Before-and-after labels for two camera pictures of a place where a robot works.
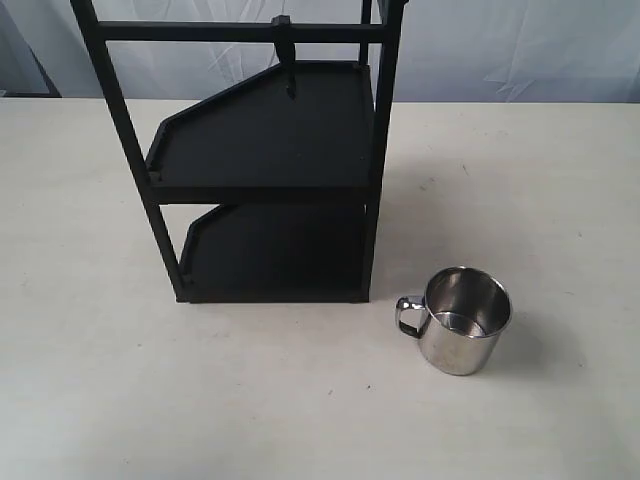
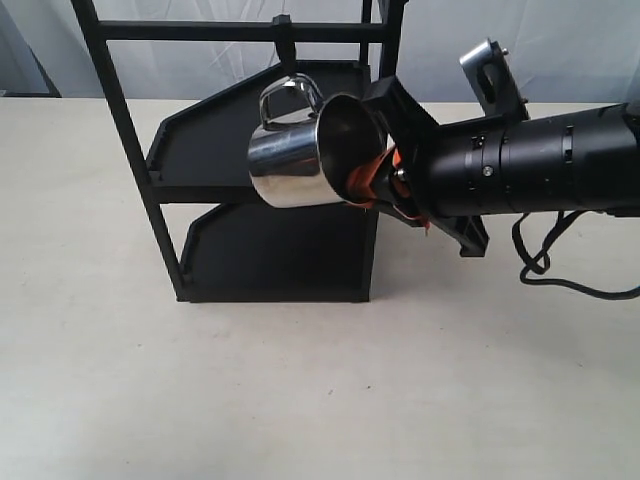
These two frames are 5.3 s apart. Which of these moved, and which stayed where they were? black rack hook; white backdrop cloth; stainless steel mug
Moved: stainless steel mug
Stayed: white backdrop cloth; black rack hook
